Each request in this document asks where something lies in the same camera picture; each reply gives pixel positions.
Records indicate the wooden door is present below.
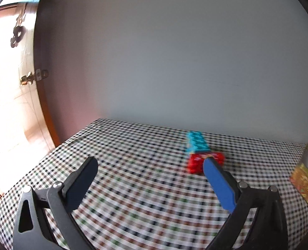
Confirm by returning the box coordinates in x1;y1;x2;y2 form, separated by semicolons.
0;0;61;201

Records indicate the brass door handle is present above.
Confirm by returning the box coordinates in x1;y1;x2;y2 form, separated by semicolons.
20;69;49;86

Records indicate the red toy block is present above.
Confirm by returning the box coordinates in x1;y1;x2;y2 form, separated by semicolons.
187;151;225;175

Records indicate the gold tin box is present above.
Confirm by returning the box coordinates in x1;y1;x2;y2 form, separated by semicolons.
289;141;308;216

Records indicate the dark hanging door ornament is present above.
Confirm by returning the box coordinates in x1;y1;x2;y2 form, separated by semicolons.
10;2;27;49

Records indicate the teal toy block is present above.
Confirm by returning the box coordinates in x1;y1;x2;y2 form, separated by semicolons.
186;131;210;155

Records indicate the checkered tablecloth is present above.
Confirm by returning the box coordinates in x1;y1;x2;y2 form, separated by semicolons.
0;118;308;250

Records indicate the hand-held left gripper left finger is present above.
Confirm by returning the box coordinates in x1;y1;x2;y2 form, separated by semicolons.
13;156;98;250

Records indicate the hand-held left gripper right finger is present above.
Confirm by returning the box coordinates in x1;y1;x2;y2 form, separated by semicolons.
203;157;291;250

